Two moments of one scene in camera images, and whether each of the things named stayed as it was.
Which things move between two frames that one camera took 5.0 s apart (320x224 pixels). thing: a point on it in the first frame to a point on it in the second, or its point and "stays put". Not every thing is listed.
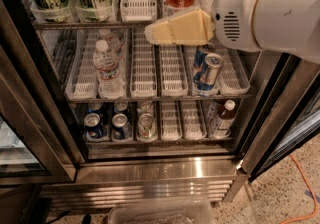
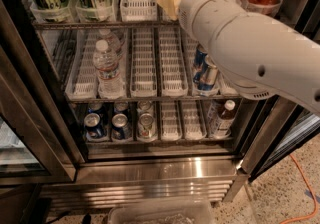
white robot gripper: [234, 14] to [197, 10]
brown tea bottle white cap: [225, 119] stays put
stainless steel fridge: [96, 115] stays put
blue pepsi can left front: [93, 126] stays put
